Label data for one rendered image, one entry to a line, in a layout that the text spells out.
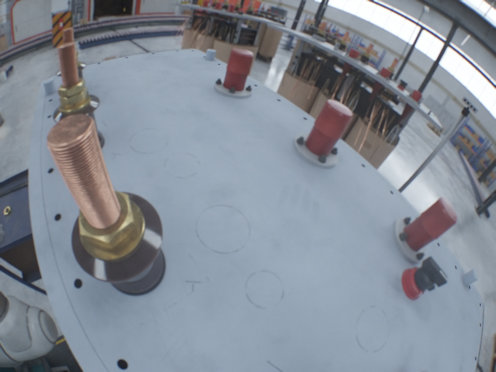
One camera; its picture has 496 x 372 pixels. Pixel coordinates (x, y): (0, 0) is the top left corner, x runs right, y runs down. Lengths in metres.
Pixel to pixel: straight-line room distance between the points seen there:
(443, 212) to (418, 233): 0.08
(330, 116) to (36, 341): 0.96
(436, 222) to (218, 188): 0.44
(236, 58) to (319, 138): 0.32
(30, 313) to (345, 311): 0.78
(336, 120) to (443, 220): 0.31
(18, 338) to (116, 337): 0.52
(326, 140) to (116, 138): 0.45
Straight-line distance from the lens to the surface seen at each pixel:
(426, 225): 0.49
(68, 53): 0.37
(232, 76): 0.64
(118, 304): 0.28
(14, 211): 1.26
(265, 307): 0.28
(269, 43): 7.07
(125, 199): 0.18
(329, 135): 0.47
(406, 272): 0.48
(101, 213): 0.15
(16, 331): 0.75
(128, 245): 0.18
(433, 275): 0.46
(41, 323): 0.76
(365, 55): 2.23
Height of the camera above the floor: 1.63
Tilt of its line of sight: 47 degrees down
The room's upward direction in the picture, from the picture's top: 22 degrees clockwise
